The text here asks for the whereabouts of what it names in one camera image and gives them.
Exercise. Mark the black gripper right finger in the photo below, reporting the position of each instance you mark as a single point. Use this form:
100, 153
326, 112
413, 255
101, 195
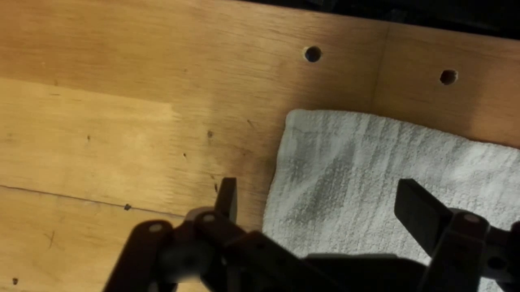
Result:
464, 247

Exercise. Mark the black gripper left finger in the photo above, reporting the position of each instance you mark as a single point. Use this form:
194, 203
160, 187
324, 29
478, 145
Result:
213, 248

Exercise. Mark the white cloth towel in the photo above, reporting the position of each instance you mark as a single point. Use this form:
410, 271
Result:
337, 180

